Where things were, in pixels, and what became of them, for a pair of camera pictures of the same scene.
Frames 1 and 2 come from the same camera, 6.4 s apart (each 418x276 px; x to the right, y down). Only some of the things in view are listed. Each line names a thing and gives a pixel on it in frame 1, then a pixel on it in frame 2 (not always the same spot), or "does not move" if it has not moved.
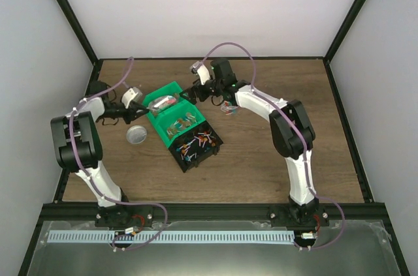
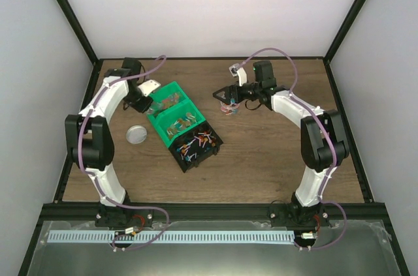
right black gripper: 192,90 -> 234,91
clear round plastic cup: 228,108 does not move
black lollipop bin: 196,147 does not move
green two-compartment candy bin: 170,113 does not move
